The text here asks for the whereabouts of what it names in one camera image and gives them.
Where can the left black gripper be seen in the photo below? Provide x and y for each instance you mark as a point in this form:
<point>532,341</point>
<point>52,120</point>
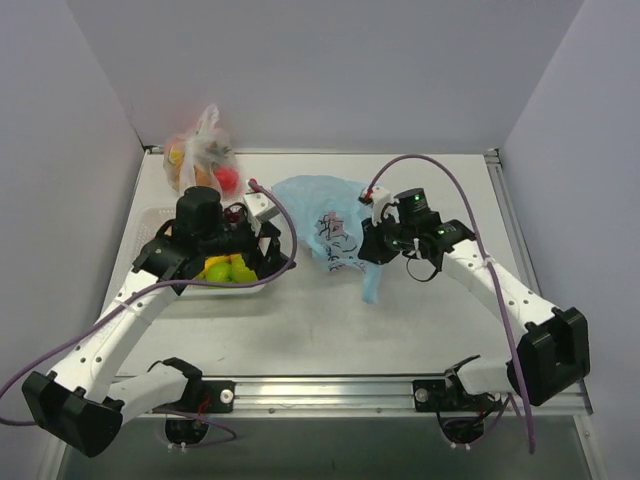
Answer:
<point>270,242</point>

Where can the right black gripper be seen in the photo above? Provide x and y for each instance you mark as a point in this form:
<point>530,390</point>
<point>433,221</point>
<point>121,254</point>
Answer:
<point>373,245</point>

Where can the green pear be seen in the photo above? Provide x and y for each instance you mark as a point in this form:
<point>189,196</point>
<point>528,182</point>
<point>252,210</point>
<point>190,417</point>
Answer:
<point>240,273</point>

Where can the green apple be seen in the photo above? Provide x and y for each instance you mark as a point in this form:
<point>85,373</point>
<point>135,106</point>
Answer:
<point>219,273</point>

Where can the light blue plastic bag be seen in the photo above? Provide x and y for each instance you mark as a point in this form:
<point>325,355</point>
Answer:
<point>327,217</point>

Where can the yellow banana bunch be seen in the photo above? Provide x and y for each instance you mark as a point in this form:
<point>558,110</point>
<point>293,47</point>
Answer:
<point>211,262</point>

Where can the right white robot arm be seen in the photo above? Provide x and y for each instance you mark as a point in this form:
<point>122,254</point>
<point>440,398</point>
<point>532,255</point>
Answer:
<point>549,346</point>

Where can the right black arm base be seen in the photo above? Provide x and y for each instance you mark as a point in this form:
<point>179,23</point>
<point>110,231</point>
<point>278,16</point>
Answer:
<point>440,395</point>

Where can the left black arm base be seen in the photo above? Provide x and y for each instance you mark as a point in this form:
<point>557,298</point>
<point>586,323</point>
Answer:
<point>206,397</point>

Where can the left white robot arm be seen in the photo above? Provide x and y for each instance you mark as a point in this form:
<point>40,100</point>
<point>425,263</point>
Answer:
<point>79,400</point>

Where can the clear bag of fruits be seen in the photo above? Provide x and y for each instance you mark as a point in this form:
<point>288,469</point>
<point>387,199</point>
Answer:
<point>203,156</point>

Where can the white plastic basket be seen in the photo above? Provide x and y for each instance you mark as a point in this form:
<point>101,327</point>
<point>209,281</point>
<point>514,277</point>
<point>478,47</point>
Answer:
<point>146,226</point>

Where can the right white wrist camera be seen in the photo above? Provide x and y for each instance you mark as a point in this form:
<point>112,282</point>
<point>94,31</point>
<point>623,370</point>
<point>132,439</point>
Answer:
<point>380,201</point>

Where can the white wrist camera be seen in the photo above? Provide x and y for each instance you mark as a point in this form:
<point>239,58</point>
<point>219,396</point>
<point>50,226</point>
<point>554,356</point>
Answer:
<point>259,206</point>
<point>380,201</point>

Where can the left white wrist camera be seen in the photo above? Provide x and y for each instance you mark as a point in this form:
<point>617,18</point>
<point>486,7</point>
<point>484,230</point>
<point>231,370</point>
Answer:
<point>259,206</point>

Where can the aluminium front rail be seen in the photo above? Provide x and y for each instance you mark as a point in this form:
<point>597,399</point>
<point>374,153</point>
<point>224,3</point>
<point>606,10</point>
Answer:
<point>325,397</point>

